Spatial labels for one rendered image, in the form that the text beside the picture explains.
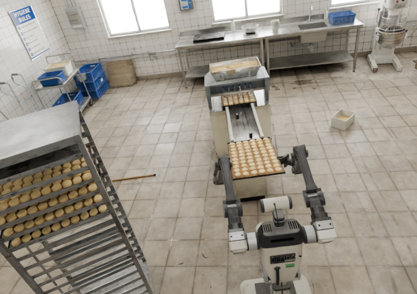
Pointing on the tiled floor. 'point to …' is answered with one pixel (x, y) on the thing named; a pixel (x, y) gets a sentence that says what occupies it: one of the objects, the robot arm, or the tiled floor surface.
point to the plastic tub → (342, 119)
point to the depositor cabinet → (262, 111)
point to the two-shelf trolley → (63, 84)
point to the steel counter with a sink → (316, 33)
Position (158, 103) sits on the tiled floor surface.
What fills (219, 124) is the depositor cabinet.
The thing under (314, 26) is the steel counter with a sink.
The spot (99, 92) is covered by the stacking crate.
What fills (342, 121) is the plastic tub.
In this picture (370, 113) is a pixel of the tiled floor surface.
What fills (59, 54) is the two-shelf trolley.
